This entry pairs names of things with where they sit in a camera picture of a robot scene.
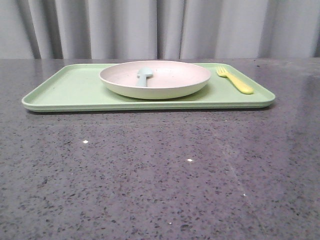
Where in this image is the cream round plastic plate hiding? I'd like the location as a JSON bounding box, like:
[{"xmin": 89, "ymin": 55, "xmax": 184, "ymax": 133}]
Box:
[{"xmin": 99, "ymin": 60, "xmax": 212, "ymax": 100}]

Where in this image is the yellow plastic fork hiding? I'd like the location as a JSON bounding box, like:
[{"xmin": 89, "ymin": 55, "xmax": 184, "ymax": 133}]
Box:
[{"xmin": 216, "ymin": 66, "xmax": 254, "ymax": 95}]

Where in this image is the light blue plastic spoon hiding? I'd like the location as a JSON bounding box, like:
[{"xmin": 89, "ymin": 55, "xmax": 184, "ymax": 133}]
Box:
[{"xmin": 136, "ymin": 67, "xmax": 153, "ymax": 87}]

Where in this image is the light green plastic tray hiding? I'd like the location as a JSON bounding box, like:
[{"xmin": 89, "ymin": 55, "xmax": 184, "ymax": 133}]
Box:
[{"xmin": 22, "ymin": 63, "xmax": 275, "ymax": 113}]

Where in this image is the grey pleated curtain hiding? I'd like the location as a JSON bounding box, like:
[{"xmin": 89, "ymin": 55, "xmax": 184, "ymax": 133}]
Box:
[{"xmin": 0, "ymin": 0, "xmax": 320, "ymax": 60}]

